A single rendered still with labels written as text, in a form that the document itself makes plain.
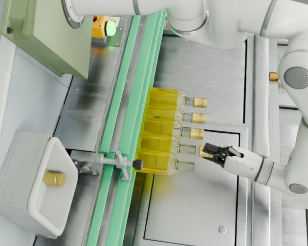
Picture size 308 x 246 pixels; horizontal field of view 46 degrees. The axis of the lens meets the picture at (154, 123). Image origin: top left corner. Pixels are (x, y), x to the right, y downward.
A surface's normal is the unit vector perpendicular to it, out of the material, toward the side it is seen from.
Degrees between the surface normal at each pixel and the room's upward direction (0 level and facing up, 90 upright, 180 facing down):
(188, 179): 91
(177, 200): 90
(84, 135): 90
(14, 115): 0
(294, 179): 117
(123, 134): 90
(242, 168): 105
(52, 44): 4
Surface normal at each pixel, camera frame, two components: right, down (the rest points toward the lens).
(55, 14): 0.99, 0.04
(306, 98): -0.52, 0.66
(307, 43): -0.10, -0.75
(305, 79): -0.37, 0.60
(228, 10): -0.42, 0.41
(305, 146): -0.53, -0.07
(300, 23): 0.32, 0.69
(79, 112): -0.06, -0.51
